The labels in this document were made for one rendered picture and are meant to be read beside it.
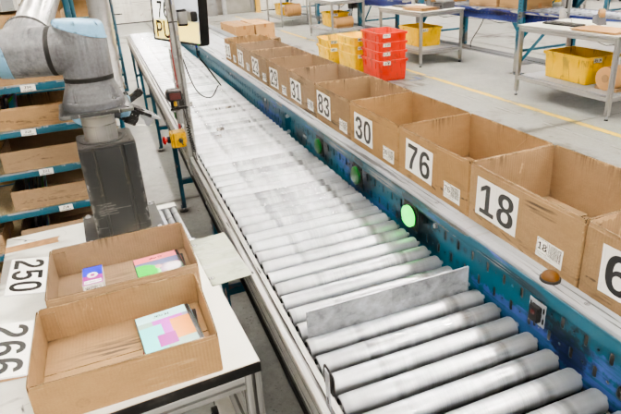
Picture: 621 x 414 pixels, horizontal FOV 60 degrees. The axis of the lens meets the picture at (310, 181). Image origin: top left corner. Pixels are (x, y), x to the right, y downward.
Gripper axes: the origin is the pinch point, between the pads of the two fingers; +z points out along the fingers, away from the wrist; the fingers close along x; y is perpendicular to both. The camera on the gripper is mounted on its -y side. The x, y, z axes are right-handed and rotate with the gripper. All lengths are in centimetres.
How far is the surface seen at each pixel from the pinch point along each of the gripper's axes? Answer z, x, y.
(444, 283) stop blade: 56, 149, -12
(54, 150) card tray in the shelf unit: -35, -21, 37
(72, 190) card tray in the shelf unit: -21, -21, 54
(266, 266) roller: 24, 114, 11
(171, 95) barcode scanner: -0.8, 13.3, -13.1
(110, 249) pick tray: -16, 94, 27
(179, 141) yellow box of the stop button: 11.8, 6.6, 6.4
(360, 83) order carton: 78, 20, -53
